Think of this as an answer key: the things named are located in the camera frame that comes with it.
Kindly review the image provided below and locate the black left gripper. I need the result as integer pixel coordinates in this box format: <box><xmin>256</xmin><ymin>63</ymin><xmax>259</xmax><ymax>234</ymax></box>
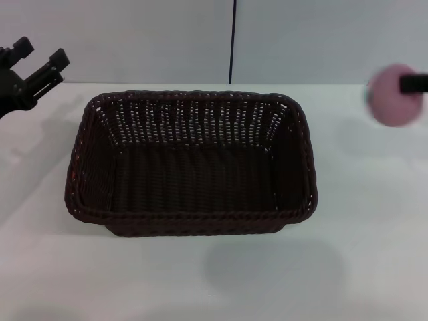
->
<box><xmin>0</xmin><ymin>36</ymin><xmax>71</xmax><ymax>120</ymax></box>

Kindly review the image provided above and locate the pink toy peach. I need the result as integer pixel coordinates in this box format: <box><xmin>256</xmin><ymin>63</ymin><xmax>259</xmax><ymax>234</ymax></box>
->
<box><xmin>366</xmin><ymin>63</ymin><xmax>424</xmax><ymax>128</ymax></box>

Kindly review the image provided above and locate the dark woven wicker basket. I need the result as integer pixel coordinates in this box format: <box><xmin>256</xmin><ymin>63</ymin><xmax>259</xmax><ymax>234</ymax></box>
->
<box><xmin>63</xmin><ymin>89</ymin><xmax>318</xmax><ymax>237</ymax></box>

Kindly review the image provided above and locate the dark thin hanging cable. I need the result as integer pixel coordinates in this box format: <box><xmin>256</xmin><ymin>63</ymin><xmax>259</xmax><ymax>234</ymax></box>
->
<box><xmin>227</xmin><ymin>0</ymin><xmax>239</xmax><ymax>85</ymax></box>

